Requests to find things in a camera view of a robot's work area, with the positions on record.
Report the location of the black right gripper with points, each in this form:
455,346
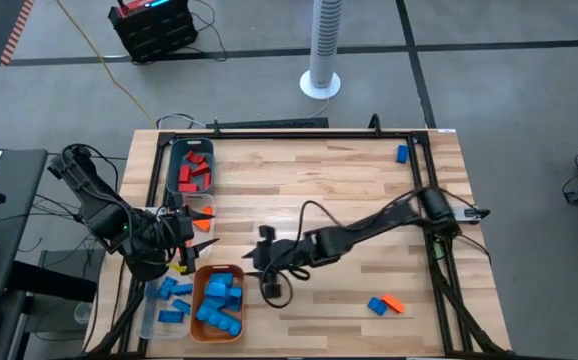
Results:
289,255

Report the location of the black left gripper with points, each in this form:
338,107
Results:
179,232

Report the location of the red toy block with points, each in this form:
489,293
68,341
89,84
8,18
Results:
185,173
207,180
195,156

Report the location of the light blue rounded block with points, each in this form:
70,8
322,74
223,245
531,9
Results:
215,289

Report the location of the red sloped block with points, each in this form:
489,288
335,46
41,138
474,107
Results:
200,169

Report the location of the long light blue studded block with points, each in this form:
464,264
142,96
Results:
225,323

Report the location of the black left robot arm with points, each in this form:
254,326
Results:
99,205

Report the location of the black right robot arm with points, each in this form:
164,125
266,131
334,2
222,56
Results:
369,225

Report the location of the clear plastic bin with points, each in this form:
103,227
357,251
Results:
149,325
206,236

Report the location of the orange plastic bin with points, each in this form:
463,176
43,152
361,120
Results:
200,280

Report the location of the teal plastic bin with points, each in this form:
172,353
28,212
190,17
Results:
171,165

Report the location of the clear cup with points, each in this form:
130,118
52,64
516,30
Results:
83,312

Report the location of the grey desk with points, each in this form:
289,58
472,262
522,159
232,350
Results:
19,200

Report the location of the black ribbed equipment crate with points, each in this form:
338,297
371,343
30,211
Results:
154,35

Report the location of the red device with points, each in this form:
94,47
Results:
134,7

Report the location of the white tower fan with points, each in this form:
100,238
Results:
325,40

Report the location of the black metal table frame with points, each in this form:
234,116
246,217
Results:
319,134

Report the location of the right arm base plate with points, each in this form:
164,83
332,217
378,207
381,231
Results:
469,214

